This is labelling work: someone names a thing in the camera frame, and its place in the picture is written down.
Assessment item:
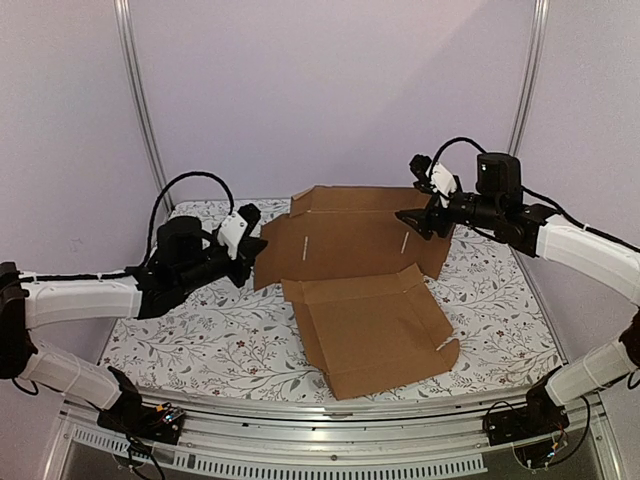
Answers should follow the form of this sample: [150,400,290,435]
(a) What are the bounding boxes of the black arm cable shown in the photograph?
[144,171,236,266]
[429,137,494,166]

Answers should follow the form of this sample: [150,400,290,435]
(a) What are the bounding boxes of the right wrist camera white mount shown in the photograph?
[409,154,460,200]

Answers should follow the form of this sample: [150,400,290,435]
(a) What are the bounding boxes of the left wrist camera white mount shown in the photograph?
[216,203,261,260]

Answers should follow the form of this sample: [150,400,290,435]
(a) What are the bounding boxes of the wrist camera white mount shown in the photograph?
[216,203,261,260]
[409,154,460,200]

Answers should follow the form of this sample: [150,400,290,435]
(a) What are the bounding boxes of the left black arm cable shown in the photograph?
[144,171,236,266]

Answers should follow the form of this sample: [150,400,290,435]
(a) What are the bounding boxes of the right aluminium frame post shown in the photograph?
[507,0,550,156]

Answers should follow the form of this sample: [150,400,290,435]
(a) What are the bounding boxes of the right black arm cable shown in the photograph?
[429,137,494,166]

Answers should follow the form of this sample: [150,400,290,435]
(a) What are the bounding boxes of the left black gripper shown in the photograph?
[176,230,268,296]

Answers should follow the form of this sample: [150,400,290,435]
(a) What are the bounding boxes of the brown cardboard box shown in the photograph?
[254,186,460,400]

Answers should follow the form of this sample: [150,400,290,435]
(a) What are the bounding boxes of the left aluminium frame post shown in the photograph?
[114,0,168,192]

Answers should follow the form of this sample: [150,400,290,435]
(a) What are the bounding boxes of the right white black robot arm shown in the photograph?
[395,152,639,436]

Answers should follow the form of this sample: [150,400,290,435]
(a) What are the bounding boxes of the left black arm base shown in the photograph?
[97,367,186,445]

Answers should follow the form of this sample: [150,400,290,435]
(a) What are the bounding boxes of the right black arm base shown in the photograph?
[482,386,570,446]

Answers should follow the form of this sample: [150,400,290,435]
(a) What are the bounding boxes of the aluminium front rail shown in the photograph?
[45,389,623,479]

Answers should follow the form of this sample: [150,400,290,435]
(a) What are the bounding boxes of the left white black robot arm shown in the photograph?
[1,204,267,434]

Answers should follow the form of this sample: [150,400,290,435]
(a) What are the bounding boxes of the aluminium frame post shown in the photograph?
[507,0,550,156]
[114,0,168,192]

